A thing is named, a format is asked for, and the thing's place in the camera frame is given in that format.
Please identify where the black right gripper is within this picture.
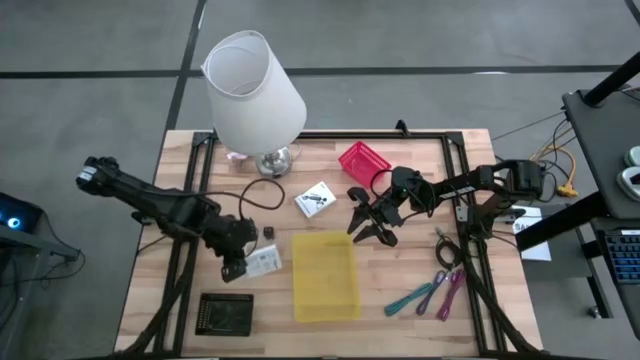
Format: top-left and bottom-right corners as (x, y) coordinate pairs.
(346, 187), (416, 248)

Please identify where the large white green device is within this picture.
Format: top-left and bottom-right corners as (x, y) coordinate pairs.
(615, 166), (640, 202)

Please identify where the silver lamp with white shade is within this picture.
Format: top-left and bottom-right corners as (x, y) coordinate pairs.
(200, 29), (308, 179)

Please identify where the white leaflet with text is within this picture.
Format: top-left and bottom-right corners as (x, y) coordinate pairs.
(244, 243), (284, 279)

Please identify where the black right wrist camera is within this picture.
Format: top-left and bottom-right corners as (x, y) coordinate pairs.
(391, 166), (425, 196)

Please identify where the red plastic basket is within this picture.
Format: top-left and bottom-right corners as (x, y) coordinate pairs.
(337, 140), (393, 189)

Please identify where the black cable blue plug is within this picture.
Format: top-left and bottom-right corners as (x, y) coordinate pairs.
(433, 227), (464, 271)

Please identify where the white paper sheet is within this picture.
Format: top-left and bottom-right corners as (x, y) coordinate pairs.
(512, 205), (553, 262)

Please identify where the black plastic basket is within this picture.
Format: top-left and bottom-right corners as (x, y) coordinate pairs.
(194, 292), (255, 337)

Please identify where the black side desk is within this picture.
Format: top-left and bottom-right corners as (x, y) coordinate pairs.
(514, 88), (640, 341)

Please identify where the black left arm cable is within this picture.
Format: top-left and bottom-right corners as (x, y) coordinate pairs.
(199, 177), (287, 224)

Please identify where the clear lamp cord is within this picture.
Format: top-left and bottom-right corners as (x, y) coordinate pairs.
(225, 140), (304, 164)

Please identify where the backlit keyboard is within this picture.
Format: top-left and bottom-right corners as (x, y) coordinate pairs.
(603, 229), (640, 286)

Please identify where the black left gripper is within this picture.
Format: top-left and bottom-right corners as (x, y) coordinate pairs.
(202, 214), (259, 284)

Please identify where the black device with blue light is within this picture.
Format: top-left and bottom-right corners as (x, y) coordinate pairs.
(0, 192), (44, 236)

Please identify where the black aluminium table frame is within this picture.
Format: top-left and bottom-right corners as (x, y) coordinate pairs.
(117, 119), (544, 359)

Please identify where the teal braided cable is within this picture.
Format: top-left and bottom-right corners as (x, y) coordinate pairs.
(383, 282), (434, 318)

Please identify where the grey side stand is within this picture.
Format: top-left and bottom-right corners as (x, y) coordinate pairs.
(0, 224), (84, 360)

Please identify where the yellow cable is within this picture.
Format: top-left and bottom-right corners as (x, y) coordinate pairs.
(529, 144), (580, 198)

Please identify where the yellow translucent plastic bin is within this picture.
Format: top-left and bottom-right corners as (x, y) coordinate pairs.
(290, 230), (362, 324)

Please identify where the black pole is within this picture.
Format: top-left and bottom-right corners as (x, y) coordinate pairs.
(582, 49), (640, 107)

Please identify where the small white card box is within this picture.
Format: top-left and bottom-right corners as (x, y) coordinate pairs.
(293, 180), (338, 219)

